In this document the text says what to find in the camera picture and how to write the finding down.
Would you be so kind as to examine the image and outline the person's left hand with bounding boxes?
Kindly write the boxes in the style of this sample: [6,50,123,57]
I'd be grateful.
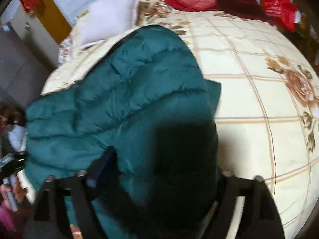
[1,176,29,213]

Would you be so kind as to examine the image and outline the red shopping bag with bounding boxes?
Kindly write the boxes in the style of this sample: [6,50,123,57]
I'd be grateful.
[263,0,297,32]

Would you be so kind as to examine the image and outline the green quilted down jacket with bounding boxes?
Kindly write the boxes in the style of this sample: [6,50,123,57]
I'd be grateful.
[25,25,221,238]

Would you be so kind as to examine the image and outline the white square pillow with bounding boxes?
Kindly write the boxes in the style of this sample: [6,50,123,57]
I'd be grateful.
[70,0,140,47]

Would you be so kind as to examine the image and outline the dark red velvet cushion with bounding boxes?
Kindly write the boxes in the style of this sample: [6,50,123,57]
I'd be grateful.
[214,0,269,21]

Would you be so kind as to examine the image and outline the floral checked bed sheet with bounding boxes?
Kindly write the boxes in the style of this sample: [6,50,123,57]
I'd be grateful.
[40,0,318,238]

